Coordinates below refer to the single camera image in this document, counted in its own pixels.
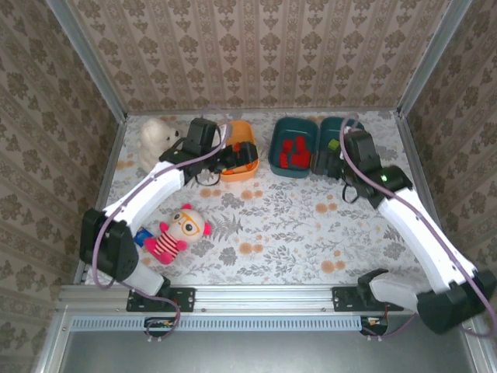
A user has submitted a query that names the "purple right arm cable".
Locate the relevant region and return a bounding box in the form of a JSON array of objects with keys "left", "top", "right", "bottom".
[{"left": 339, "top": 111, "right": 497, "bottom": 343}]

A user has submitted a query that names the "small blue white packet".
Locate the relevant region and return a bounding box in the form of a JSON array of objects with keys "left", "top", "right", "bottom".
[{"left": 134, "top": 228, "right": 153, "bottom": 248}]

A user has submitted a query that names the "teal plastic container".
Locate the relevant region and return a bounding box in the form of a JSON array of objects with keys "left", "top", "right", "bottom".
[
  {"left": 318, "top": 116, "right": 366, "bottom": 178},
  {"left": 267, "top": 117, "right": 321, "bottom": 180}
]

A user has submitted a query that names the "thin black camera cable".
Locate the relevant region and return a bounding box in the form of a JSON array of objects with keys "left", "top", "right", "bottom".
[
  {"left": 341, "top": 180, "right": 360, "bottom": 204},
  {"left": 193, "top": 169, "right": 221, "bottom": 187}
]

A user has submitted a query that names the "white slotted cable duct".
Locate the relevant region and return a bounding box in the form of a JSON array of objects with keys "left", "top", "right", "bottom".
[{"left": 71, "top": 314, "right": 364, "bottom": 333}]

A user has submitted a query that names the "small controller board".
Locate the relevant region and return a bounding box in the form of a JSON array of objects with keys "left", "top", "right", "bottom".
[
  {"left": 144, "top": 316, "right": 180, "bottom": 337},
  {"left": 360, "top": 315, "right": 389, "bottom": 337}
]

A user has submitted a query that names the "aluminium side rail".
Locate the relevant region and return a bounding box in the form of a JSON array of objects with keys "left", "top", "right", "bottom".
[
  {"left": 394, "top": 111, "right": 442, "bottom": 222},
  {"left": 72, "top": 116, "right": 128, "bottom": 287}
]

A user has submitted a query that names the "white plush bear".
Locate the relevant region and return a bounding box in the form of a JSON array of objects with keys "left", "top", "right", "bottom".
[{"left": 138, "top": 117, "right": 183, "bottom": 174}]

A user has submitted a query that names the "aluminium back rail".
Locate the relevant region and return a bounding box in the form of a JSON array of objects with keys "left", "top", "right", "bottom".
[{"left": 124, "top": 107, "right": 401, "bottom": 117}]

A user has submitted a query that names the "aluminium mounting rail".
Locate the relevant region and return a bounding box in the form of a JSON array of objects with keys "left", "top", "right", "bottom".
[{"left": 57, "top": 284, "right": 477, "bottom": 314}]

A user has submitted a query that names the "thin black right camera cable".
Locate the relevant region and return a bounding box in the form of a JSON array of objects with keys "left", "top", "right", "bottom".
[{"left": 341, "top": 180, "right": 360, "bottom": 204}]

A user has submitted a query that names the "aluminium frame post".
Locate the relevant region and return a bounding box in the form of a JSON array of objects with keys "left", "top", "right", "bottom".
[
  {"left": 396, "top": 0, "right": 474, "bottom": 117},
  {"left": 45, "top": 0, "right": 128, "bottom": 122}
]

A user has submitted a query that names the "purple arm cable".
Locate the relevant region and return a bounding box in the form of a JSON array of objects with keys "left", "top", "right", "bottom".
[
  {"left": 339, "top": 111, "right": 497, "bottom": 343},
  {"left": 94, "top": 105, "right": 234, "bottom": 343}
]

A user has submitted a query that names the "pink striped plush doll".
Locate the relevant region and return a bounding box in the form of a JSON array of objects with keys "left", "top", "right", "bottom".
[{"left": 143, "top": 203, "right": 214, "bottom": 266}]

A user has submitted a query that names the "grey metal panel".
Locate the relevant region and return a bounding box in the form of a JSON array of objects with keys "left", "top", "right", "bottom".
[{"left": 57, "top": 313, "right": 478, "bottom": 373}]

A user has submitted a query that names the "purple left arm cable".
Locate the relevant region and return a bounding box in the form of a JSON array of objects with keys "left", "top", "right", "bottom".
[{"left": 94, "top": 105, "right": 234, "bottom": 343}]

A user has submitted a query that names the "orange plastic container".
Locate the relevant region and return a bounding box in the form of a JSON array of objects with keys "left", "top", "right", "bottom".
[{"left": 219, "top": 119, "right": 260, "bottom": 183}]

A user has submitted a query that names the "thin black left camera cable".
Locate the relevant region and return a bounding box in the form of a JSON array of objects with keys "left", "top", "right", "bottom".
[{"left": 193, "top": 169, "right": 221, "bottom": 187}]

